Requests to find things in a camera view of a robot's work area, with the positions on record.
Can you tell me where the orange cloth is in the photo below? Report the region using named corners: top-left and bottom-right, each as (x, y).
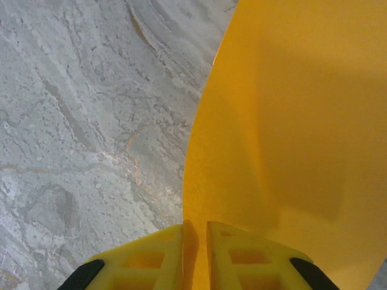
top-left (181, 0), bottom-right (387, 290)

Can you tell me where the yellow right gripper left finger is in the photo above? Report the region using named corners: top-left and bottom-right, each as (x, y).
top-left (62, 219), bottom-right (200, 290)

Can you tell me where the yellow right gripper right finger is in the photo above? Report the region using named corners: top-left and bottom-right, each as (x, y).
top-left (206, 221), bottom-right (342, 290)

